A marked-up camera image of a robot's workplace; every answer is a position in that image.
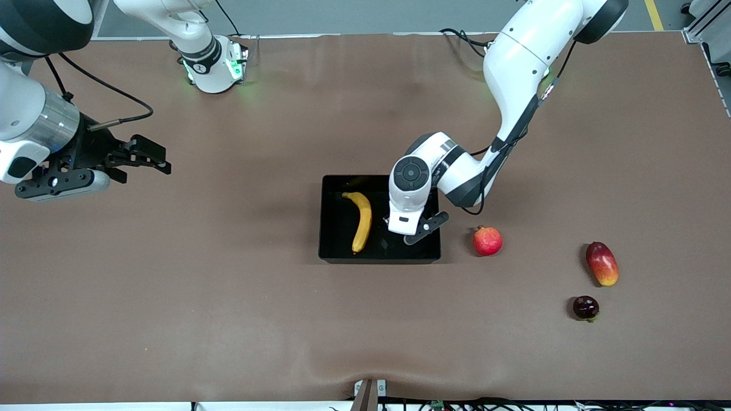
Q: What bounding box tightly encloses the black left base cable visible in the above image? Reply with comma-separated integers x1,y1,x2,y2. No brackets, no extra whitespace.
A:
440,27,493,59

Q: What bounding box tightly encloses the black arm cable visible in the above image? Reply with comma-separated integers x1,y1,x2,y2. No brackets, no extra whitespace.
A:
45,53,155,131
460,40,577,216

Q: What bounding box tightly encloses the red yellow mango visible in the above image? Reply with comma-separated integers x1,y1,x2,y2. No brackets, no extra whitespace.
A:
585,241,620,287

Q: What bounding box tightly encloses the dark purple mangosteen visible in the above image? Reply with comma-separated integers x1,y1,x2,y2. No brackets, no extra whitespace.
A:
573,295,600,323

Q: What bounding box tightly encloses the aluminium frame profile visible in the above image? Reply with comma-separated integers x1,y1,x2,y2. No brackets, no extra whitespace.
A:
682,0,731,78

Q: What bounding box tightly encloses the yellow banana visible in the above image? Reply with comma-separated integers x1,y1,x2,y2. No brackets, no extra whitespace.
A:
342,192,373,254

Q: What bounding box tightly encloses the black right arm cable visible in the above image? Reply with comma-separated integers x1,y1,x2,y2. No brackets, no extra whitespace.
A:
45,53,155,131

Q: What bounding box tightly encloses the brown table cloth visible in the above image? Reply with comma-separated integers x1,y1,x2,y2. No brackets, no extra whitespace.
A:
0,31,731,403

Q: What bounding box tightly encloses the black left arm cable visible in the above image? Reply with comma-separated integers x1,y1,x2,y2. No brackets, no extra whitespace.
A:
460,40,577,216

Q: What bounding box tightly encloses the metal camera post bracket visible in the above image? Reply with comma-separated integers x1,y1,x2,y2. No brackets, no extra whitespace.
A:
351,378,388,411

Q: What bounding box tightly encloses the red pomegranate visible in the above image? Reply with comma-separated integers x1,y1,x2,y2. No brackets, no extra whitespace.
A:
472,225,504,257

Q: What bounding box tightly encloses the black base cable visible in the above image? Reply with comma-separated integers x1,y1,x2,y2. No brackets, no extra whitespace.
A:
440,27,493,59
214,0,242,37

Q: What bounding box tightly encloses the black right base cable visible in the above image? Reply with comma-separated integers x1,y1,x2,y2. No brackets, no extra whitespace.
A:
214,0,242,37

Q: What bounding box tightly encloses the black plastic box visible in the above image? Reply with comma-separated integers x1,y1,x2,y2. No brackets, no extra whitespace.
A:
318,175,442,264

